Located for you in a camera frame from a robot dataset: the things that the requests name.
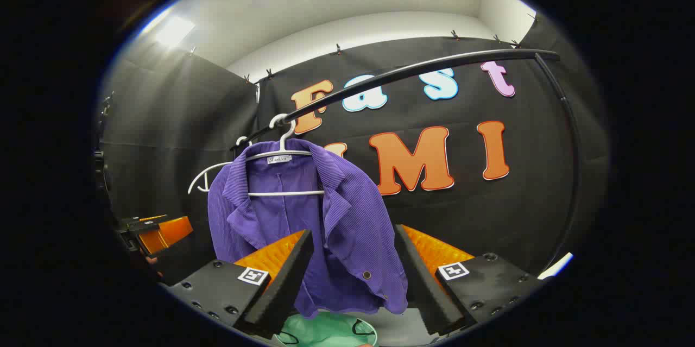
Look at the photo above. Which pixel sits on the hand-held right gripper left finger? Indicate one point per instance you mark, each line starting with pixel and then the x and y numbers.
pixel 290 276

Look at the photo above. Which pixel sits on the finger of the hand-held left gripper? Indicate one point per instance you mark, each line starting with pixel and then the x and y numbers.
pixel 171 233

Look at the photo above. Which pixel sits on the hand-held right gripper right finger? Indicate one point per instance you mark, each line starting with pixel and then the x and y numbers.
pixel 421 282

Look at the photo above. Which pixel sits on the green mesh laundry hamper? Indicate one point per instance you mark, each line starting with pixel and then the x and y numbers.
pixel 326 330

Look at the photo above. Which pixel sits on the large white plastic clothes hanger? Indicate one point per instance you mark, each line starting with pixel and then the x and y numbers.
pixel 282 193

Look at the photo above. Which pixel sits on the small white plastic clothes hanger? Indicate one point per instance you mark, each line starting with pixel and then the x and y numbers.
pixel 209 172

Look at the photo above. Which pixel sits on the black metal clothes rack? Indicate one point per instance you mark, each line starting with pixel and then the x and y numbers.
pixel 412 71

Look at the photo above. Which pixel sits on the ceiling light panel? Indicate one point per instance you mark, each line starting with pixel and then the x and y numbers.
pixel 174 30

